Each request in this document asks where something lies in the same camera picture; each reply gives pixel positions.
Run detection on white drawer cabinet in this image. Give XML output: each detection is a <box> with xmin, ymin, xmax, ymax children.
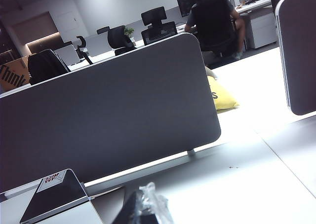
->
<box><xmin>246</xmin><ymin>12</ymin><xmax>281</xmax><ymax>49</ymax></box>

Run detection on black Dell laptop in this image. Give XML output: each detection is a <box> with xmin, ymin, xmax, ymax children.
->
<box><xmin>0</xmin><ymin>168</ymin><xmax>103</xmax><ymax>224</ymax></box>

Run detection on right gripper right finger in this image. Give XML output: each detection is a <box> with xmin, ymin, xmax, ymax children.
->
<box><xmin>138</xmin><ymin>182</ymin><xmax>174</xmax><ymax>224</ymax></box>

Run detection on yellow bag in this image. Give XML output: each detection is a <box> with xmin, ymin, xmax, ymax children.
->
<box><xmin>206</xmin><ymin>75</ymin><xmax>240</xmax><ymax>111</ymax></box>

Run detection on white desk partition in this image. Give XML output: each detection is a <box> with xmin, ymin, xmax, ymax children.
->
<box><xmin>84</xmin><ymin>33</ymin><xmax>117</xmax><ymax>57</ymax></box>
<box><xmin>53</xmin><ymin>45</ymin><xmax>82</xmax><ymax>67</ymax></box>

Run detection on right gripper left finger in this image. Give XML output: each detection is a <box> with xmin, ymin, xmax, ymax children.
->
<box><xmin>112</xmin><ymin>190</ymin><xmax>149</xmax><ymax>224</ymax></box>

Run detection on long grey desk partition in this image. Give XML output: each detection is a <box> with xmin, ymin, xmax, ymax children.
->
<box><xmin>0</xmin><ymin>32</ymin><xmax>222</xmax><ymax>194</ymax></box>

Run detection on small green desk plant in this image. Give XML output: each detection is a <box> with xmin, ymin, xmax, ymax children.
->
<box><xmin>123</xmin><ymin>26</ymin><xmax>135</xmax><ymax>39</ymax></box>

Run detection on seated person in dark shirt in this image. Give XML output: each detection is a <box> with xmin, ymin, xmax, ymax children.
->
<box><xmin>185</xmin><ymin>0</ymin><xmax>246</xmax><ymax>61</ymax></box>

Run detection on black chair with draped jacket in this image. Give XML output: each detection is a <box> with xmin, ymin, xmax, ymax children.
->
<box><xmin>27</xmin><ymin>48</ymin><xmax>72</xmax><ymax>86</ymax></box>

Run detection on black office chair with headrest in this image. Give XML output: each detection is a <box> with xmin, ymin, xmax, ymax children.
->
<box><xmin>140</xmin><ymin>6</ymin><xmax>178</xmax><ymax>46</ymax></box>

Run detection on white soft cushion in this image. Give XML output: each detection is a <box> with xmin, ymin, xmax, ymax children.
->
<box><xmin>205</xmin><ymin>65</ymin><xmax>219</xmax><ymax>81</ymax></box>

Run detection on brown Think cardboard box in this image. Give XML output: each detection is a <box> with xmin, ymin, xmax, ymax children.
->
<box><xmin>0</xmin><ymin>55</ymin><xmax>32</xmax><ymax>93</ymax></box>

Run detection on black mesh office chair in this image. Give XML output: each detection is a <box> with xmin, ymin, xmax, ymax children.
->
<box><xmin>192</xmin><ymin>0</ymin><xmax>238</xmax><ymax>57</ymax></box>

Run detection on black computer monitor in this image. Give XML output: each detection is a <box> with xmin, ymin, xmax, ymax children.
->
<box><xmin>175</xmin><ymin>0</ymin><xmax>201</xmax><ymax>18</ymax></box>

